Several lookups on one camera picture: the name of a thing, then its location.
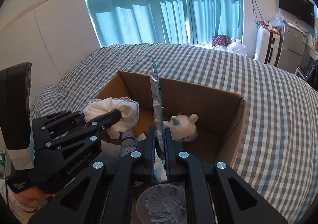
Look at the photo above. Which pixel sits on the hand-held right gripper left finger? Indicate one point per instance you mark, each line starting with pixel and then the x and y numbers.
pixel 149 150

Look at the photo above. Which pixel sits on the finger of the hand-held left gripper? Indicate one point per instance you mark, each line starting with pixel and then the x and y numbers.
pixel 57 120
pixel 104 120

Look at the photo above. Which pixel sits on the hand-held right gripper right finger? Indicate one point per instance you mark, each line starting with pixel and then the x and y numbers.
pixel 169 150

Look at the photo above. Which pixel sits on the white labelled tube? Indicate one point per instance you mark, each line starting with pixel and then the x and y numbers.
pixel 129 143

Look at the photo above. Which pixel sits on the white cloth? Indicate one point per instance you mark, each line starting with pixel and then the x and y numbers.
pixel 126 112

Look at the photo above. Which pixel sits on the white toy figure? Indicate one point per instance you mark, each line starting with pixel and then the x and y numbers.
pixel 183 127

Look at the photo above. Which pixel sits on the teal and silver packet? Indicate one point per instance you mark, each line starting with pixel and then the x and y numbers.
pixel 157 104

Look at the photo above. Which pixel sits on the cardboard box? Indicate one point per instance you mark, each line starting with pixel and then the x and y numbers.
pixel 206 119

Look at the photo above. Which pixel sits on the clear cotton swab jar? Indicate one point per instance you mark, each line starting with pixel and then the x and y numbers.
pixel 161 201

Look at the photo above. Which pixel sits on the person's left hand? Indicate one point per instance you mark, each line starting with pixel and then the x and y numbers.
pixel 32 197

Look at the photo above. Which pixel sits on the wide teal curtain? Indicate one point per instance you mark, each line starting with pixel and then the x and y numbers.
pixel 134 5

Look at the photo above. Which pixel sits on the patterned dark bag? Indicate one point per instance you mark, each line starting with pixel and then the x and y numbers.
pixel 221 40

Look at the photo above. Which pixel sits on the white plastic bag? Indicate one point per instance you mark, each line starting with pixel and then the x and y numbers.
pixel 237 47

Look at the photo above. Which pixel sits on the white suitcase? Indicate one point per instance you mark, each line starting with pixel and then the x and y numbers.
pixel 267 45

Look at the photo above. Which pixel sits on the narrow teal curtain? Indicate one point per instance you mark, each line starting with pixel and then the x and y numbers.
pixel 213 5

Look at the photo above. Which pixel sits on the black jacket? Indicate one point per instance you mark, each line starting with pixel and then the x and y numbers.
pixel 308 64

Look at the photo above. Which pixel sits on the grey fridge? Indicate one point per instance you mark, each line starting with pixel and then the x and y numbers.
pixel 294 45

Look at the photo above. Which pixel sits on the clear plastic bag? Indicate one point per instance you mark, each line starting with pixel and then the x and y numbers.
pixel 277 20

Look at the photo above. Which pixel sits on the black wall television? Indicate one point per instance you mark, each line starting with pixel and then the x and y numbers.
pixel 295 2

